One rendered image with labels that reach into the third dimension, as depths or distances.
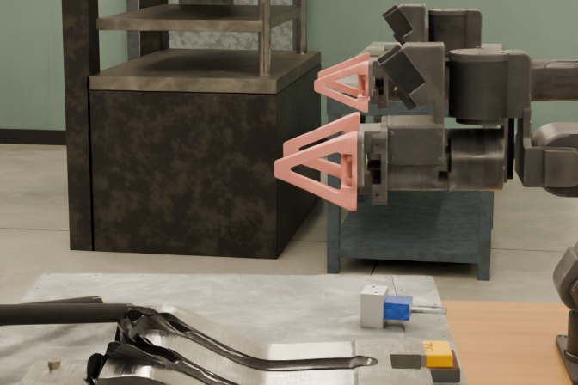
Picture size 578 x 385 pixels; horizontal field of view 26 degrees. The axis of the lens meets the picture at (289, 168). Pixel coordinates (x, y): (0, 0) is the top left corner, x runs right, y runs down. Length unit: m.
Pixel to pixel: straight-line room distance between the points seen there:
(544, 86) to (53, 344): 0.81
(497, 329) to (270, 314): 0.36
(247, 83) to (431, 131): 4.23
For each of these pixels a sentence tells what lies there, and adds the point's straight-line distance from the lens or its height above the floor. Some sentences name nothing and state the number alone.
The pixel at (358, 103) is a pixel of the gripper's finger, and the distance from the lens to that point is 1.68.
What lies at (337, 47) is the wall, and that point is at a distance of 7.92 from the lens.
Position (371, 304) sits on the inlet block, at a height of 0.84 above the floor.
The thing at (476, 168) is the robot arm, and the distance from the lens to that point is 1.13.
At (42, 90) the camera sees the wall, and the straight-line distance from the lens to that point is 8.44.
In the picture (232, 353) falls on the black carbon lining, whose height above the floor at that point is 0.89.
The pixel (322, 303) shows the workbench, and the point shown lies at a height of 0.80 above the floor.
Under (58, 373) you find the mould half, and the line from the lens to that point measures 1.62.
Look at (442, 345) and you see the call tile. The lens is 1.78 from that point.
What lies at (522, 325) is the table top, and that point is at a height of 0.80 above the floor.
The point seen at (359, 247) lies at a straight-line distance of 5.22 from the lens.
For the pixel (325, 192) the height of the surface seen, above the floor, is 1.18.
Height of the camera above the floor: 1.41
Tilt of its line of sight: 11 degrees down
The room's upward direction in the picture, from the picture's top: straight up
